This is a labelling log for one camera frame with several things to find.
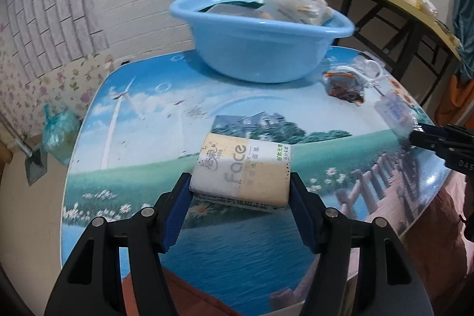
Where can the snack wrapper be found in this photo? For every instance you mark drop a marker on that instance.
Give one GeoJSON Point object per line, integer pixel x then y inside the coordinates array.
{"type": "Point", "coordinates": [344, 85]}

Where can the clear bag cotton balls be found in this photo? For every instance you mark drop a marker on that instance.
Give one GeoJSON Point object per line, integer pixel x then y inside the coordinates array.
{"type": "Point", "coordinates": [309, 12]}

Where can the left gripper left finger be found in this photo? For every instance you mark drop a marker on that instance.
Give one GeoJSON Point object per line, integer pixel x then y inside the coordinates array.
{"type": "Point", "coordinates": [90, 280]}

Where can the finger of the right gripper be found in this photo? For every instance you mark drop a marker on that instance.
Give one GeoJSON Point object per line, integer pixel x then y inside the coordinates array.
{"type": "Point", "coordinates": [430, 137]}

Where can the blue plastic basin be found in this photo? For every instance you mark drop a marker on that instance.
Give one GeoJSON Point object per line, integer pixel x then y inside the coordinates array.
{"type": "Point", "coordinates": [254, 49]}

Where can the yellow side table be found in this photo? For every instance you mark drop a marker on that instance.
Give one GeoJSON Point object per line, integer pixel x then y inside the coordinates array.
{"type": "Point", "coordinates": [412, 45]}

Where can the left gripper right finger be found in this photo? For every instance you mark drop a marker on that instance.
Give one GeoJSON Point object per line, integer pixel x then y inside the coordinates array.
{"type": "Point", "coordinates": [387, 284]}

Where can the face tissue pack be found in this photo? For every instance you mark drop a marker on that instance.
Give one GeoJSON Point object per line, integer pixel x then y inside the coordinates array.
{"type": "Point", "coordinates": [246, 173]}

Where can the dustpan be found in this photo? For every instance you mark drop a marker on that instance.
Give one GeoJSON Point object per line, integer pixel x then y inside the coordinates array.
{"type": "Point", "coordinates": [35, 161]}

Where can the teal plastic bag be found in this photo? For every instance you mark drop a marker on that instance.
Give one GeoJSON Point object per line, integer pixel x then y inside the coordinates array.
{"type": "Point", "coordinates": [59, 134]}

